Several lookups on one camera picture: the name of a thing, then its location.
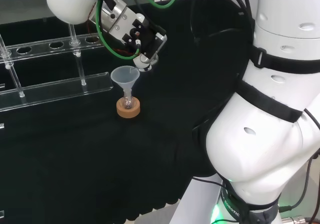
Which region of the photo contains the round-bottom glass flask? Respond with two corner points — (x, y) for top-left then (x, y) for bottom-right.
(120, 88), (137, 110)

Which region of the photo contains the cork ring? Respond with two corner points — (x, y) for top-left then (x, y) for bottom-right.
(116, 96), (141, 119)

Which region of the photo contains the black cable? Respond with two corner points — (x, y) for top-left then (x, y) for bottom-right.
(128, 0), (157, 31)
(277, 154), (320, 214)
(224, 0), (256, 19)

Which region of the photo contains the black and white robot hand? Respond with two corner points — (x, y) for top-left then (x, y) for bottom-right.
(109, 7), (168, 72)

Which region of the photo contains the black bench cloth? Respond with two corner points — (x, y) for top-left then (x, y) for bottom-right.
(0, 0), (256, 218)

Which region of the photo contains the clear plastic funnel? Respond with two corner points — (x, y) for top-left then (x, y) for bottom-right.
(110, 65), (141, 98)

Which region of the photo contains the clear acrylic funnel stand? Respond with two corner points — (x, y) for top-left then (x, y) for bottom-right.
(0, 23), (114, 113)

